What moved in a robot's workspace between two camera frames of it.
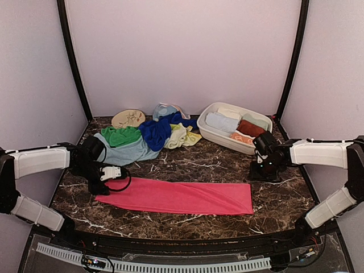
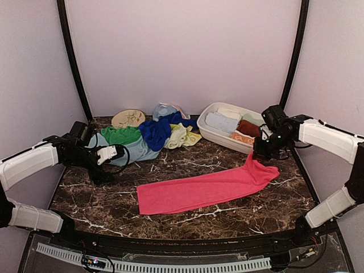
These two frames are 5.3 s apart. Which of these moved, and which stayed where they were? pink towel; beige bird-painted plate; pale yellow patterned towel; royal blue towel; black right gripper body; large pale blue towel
Moved: black right gripper body; pink towel
Stayed: large pale blue towel; pale yellow patterned towel; royal blue towel; beige bird-painted plate
